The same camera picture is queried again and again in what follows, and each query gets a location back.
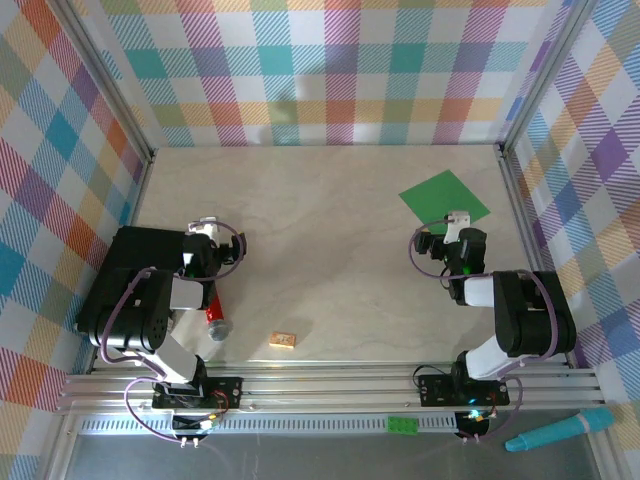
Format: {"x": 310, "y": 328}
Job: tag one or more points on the green toy brick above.
{"x": 403, "y": 426}

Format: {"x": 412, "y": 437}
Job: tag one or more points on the small orange wooden block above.
{"x": 282, "y": 340}

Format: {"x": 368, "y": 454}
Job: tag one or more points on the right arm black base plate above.
{"x": 435, "y": 392}

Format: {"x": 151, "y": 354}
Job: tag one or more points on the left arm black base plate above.
{"x": 225, "y": 392}

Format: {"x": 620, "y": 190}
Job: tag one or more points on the aluminium corner post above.
{"x": 100, "y": 75}
{"x": 550, "y": 70}

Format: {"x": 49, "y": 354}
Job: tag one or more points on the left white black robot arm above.
{"x": 185, "y": 295}

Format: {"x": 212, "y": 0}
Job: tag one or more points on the right black connector board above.
{"x": 475, "y": 425}

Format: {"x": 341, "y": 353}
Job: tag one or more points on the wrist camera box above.
{"x": 457, "y": 225}
{"x": 205, "y": 227}

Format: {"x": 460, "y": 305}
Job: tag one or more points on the teal marker pen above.
{"x": 560, "y": 430}

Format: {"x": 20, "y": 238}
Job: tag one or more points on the black hard case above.
{"x": 135, "y": 250}

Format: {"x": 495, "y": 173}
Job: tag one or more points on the right aluminium corner post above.
{"x": 550, "y": 70}

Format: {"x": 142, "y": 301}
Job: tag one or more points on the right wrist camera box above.
{"x": 457, "y": 225}

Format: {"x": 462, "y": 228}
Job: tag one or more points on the left aluminium corner post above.
{"x": 100, "y": 75}

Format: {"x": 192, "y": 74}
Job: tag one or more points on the right aluminium side rail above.
{"x": 522, "y": 215}

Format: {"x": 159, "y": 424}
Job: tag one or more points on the left black connector board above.
{"x": 192, "y": 425}

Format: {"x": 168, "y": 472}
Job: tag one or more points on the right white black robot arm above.
{"x": 480, "y": 292}

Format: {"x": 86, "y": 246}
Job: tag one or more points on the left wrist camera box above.
{"x": 205, "y": 227}

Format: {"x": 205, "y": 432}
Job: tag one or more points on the aluminium front rail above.
{"x": 325, "y": 387}

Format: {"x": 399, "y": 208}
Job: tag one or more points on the red toy microphone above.
{"x": 219, "y": 325}

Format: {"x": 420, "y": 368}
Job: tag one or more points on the black connector board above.
{"x": 192, "y": 425}
{"x": 475, "y": 425}

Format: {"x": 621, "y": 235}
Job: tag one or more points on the green paper sheet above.
{"x": 440, "y": 197}

